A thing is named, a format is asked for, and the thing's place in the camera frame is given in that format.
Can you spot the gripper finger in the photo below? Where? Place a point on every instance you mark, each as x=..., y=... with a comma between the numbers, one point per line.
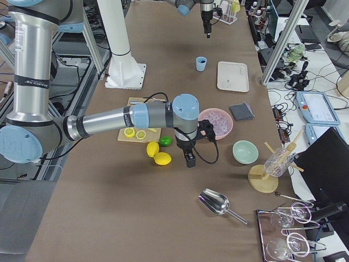
x=205, y=27
x=187, y=156
x=209, y=29
x=192, y=160

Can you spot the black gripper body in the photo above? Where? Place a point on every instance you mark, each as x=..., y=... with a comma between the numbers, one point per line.
x=186, y=146
x=206, y=14

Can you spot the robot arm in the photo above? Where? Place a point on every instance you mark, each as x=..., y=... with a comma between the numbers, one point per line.
x=185, y=6
x=30, y=132

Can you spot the pink plastic cup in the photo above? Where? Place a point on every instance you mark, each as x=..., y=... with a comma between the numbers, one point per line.
x=224, y=6

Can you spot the yellow plastic cup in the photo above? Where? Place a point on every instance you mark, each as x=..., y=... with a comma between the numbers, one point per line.
x=235, y=6

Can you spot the clear ice cubes pile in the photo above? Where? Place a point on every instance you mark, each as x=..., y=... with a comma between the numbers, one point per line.
x=222, y=123

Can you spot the light blue plastic cup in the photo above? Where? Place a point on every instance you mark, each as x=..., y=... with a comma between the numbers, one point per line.
x=200, y=67

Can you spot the metal ice scoop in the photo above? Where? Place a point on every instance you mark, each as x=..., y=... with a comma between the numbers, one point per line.
x=218, y=204

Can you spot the green lime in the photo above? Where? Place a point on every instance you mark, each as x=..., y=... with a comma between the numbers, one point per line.
x=165, y=141

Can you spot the yellow lemon lower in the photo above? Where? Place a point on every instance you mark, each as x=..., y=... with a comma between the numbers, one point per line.
x=162, y=158

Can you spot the yellow lemon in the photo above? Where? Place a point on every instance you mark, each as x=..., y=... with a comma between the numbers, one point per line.
x=162, y=158
x=152, y=149

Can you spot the yellow lemon upper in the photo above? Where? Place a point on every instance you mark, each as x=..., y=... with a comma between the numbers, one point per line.
x=152, y=149

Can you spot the wooden cutting board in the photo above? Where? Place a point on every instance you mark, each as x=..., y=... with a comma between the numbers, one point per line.
x=151, y=136

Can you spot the pink bowl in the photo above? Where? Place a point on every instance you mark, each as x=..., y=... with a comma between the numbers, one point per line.
x=219, y=110

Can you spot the lemon slice right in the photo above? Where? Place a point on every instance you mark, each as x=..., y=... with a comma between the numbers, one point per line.
x=141, y=134

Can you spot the lemon slice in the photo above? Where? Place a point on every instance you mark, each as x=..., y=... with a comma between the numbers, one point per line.
x=129, y=132
x=141, y=134

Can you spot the mint green bowl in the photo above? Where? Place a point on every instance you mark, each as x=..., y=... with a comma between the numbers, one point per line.
x=245, y=152

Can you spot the beige rabbit tray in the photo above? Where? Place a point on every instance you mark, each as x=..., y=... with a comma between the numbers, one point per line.
x=232, y=76

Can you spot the lemon slice left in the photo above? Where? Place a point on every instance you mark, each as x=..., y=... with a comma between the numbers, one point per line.
x=129, y=132

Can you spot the grey folded cloth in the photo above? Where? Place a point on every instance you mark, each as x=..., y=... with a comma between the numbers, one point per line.
x=241, y=112

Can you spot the metal muddler black tip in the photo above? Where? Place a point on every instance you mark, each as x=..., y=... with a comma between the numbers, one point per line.
x=136, y=102

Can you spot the clear textured glass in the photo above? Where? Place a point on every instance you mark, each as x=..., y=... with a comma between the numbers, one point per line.
x=276, y=164

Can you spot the bar spoon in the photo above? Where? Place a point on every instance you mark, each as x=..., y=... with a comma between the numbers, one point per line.
x=308, y=202

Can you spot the wine glass upper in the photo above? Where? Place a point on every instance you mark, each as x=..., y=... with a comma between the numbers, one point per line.
x=285, y=217

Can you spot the wine glass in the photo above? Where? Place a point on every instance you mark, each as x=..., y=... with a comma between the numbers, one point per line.
x=285, y=217
x=291, y=248

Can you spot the metal glass rack tray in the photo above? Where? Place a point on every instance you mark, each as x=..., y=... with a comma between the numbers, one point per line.
x=268, y=232

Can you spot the teach pendant lower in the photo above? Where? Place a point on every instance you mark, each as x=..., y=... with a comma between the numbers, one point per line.
x=314, y=131

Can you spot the teach pendant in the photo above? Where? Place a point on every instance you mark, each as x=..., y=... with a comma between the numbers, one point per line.
x=316, y=108
x=314, y=131

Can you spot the wine glass lower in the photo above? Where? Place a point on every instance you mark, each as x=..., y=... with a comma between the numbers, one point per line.
x=291, y=248

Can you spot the teach pendant upper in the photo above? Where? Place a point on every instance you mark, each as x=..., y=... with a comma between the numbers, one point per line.
x=316, y=108

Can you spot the black monitor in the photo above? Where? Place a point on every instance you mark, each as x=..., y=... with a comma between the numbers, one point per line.
x=325, y=165

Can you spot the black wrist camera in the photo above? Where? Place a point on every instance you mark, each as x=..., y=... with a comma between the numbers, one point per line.
x=218, y=10
x=205, y=130

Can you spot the white wire cup rack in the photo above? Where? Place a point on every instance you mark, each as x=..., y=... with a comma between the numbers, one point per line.
x=226, y=16

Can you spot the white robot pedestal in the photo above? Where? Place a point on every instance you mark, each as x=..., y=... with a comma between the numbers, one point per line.
x=124, y=71

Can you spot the aluminium frame post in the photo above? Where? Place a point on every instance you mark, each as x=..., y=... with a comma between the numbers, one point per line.
x=298, y=9

